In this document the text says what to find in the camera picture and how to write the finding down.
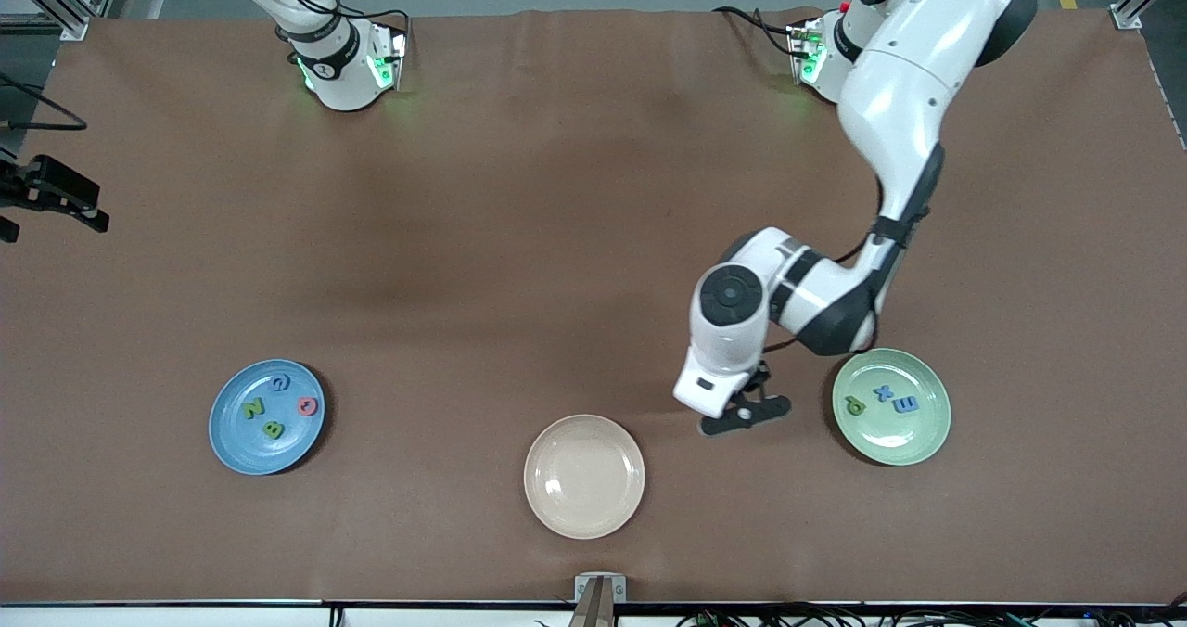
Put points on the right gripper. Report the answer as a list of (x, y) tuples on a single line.
[(39, 185)]

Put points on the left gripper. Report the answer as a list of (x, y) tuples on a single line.
[(759, 380)]

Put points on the green letter p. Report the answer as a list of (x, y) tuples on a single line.
[(852, 407)]

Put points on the blue letter x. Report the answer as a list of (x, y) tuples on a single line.
[(884, 392)]

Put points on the blue letter m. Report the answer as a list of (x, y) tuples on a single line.
[(906, 405)]

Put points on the blue letter G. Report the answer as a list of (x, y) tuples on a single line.
[(274, 384)]

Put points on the green letter N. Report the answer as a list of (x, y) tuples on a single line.
[(254, 409)]

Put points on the green letter B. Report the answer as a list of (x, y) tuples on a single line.
[(274, 429)]

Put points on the pink letter Q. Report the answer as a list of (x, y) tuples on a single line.
[(301, 407)]

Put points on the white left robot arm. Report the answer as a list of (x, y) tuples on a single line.
[(904, 80)]

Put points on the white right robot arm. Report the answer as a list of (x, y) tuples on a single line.
[(338, 75)]

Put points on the green plate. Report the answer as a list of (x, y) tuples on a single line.
[(913, 443)]

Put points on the beige plate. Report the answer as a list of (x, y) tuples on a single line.
[(584, 479)]

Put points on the blue plate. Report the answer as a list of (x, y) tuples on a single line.
[(250, 451)]

